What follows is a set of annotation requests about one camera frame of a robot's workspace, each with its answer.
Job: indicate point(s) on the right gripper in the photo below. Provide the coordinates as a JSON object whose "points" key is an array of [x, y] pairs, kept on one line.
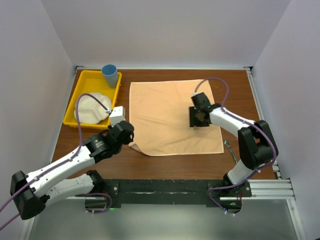
{"points": [[193, 122]]}

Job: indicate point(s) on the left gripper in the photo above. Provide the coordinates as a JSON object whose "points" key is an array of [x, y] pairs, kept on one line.
{"points": [[129, 140]]}

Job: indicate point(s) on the iridescent purple fork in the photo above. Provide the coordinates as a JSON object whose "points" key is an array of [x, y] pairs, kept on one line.
{"points": [[227, 144]]}

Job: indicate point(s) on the peach cloth napkin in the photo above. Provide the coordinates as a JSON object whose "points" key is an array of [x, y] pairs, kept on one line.
{"points": [[159, 112]]}

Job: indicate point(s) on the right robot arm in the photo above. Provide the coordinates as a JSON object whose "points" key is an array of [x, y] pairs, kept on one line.
{"points": [[256, 144]]}

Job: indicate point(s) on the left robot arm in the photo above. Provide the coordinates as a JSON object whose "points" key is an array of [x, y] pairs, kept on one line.
{"points": [[33, 192]]}

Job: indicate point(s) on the white divided plate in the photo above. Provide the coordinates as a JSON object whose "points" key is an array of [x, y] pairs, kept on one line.
{"points": [[90, 111]]}

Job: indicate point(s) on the yellow plastic tray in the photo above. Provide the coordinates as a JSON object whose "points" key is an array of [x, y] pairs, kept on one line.
{"points": [[91, 81]]}

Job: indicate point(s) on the blue plastic cup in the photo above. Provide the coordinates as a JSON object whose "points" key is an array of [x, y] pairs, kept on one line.
{"points": [[110, 74]]}

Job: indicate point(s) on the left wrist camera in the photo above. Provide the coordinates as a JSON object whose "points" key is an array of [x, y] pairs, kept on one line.
{"points": [[117, 115]]}

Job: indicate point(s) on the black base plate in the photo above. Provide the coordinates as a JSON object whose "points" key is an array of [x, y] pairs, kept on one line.
{"points": [[174, 192]]}

